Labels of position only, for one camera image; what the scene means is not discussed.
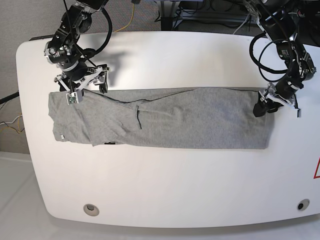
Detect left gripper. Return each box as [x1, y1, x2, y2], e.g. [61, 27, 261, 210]
[253, 80, 301, 118]

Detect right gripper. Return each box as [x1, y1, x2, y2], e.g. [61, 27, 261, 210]
[54, 61, 110, 94]

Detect grey T-shirt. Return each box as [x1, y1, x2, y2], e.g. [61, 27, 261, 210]
[48, 87, 274, 149]

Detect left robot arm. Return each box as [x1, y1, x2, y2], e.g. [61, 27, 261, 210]
[243, 0, 316, 118]

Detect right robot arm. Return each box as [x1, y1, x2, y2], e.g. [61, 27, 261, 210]
[44, 0, 113, 94]

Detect right table grommet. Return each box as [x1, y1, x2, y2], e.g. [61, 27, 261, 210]
[297, 199, 310, 211]

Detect table grommet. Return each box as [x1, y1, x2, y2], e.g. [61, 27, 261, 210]
[83, 204, 100, 217]
[297, 199, 310, 211]

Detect black table leg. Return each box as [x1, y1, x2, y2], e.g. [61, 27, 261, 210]
[156, 0, 181, 31]

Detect left table grommet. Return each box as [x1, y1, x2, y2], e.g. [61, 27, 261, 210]
[83, 204, 100, 217]

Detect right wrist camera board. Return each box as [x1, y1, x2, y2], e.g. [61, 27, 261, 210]
[66, 90, 83, 105]

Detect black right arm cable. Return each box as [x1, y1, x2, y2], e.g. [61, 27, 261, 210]
[82, 7, 113, 59]

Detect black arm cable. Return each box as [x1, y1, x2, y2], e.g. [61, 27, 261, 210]
[249, 32, 298, 83]
[82, 7, 113, 59]

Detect white and yellow floor cables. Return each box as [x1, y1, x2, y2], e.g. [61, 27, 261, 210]
[0, 113, 24, 135]

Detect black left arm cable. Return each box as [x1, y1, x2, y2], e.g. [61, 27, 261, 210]
[249, 32, 298, 83]

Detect yellow cable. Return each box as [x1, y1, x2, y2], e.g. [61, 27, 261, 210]
[117, 0, 141, 33]

